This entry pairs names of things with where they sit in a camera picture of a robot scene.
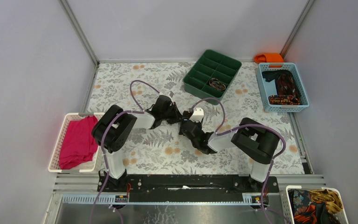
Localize orange cloth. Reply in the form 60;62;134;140
254;53;284;63

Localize green compartment organizer tray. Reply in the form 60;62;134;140
183;49;242;101

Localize light blue perforated basket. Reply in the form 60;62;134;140
256;63;310;112

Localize white basket bottom right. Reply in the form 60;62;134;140
280;185;348;224

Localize ties in blue basket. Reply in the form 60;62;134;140
262;70;301;105

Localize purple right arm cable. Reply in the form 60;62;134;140
191;98;288;224

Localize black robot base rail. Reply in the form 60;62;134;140
97;174;279;203

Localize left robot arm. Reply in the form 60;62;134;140
91;95;182;192

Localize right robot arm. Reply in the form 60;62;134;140
179;118;286;192

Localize white perforated basket left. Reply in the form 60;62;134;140
48;112;104;174

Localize magenta cloth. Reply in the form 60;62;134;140
59;116;98;169

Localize rolled patterned tie in tray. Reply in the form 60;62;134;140
208;78;227;92

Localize colourful ties in white basket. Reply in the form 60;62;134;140
288;189;345;224

